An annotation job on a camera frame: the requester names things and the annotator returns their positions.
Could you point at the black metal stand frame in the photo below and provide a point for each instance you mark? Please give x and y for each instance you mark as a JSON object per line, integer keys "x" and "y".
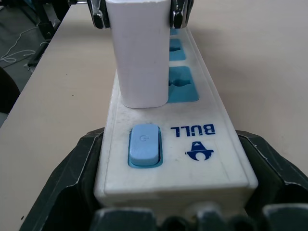
{"x": 45, "y": 19}

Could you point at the dark round chair seat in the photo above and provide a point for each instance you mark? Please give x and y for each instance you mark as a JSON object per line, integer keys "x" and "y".
{"x": 8, "y": 91}

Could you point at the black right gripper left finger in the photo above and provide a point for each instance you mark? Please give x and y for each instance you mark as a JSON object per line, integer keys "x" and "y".
{"x": 65, "y": 183}

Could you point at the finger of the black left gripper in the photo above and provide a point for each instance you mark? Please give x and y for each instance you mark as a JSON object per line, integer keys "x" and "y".
{"x": 179, "y": 15}
{"x": 99, "y": 16}

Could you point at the white charger block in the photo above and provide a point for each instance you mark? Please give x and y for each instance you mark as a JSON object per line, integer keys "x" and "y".
{"x": 139, "y": 60}

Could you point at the white BULL power strip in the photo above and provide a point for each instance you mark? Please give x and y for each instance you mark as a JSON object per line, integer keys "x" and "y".
{"x": 192, "y": 168}

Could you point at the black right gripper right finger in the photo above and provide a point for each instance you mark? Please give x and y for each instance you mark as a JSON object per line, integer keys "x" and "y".
{"x": 276, "y": 178}

